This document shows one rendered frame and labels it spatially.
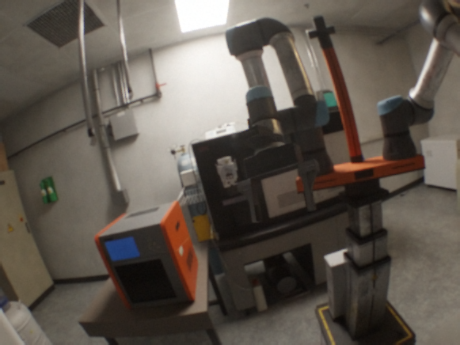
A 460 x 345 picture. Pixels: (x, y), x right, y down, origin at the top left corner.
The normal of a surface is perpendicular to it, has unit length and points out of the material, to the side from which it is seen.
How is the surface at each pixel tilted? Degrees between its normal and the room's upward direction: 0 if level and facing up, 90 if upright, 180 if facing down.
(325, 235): 90
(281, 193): 90
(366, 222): 90
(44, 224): 90
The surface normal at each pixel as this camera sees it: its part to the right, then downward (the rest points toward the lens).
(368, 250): -0.06, 0.13
